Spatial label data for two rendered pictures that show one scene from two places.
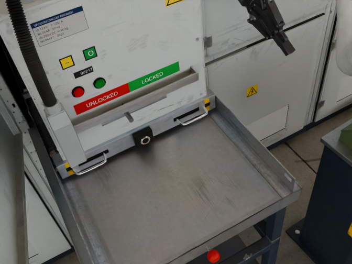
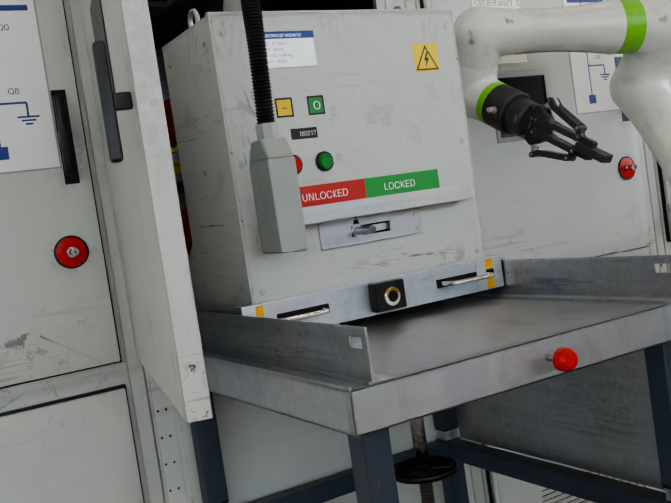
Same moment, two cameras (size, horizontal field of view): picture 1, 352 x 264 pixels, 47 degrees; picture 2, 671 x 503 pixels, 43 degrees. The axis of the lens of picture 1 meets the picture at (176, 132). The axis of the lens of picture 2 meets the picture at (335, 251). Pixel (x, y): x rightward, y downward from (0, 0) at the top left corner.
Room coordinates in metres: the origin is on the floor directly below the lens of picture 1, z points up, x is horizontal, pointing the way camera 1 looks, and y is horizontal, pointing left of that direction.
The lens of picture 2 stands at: (-0.62, 0.37, 1.06)
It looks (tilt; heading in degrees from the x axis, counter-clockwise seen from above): 3 degrees down; 353
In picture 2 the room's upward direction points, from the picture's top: 8 degrees counter-clockwise
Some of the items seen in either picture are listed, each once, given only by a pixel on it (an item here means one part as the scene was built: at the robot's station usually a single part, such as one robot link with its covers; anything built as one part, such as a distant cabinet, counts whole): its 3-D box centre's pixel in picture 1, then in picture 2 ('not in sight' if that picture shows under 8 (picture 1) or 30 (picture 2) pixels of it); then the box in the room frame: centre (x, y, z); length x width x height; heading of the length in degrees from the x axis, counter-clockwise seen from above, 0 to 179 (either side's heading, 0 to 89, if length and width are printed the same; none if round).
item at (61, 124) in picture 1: (65, 133); (276, 196); (0.71, 0.28, 1.09); 0.08 x 0.05 x 0.17; 22
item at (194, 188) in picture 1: (151, 161); (405, 340); (0.80, 0.09, 0.82); 0.68 x 0.62 x 0.06; 22
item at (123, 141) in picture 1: (138, 130); (376, 295); (0.87, 0.12, 0.90); 0.54 x 0.05 x 0.06; 112
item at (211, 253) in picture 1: (211, 253); (560, 359); (0.46, -0.05, 0.82); 0.04 x 0.03 x 0.03; 22
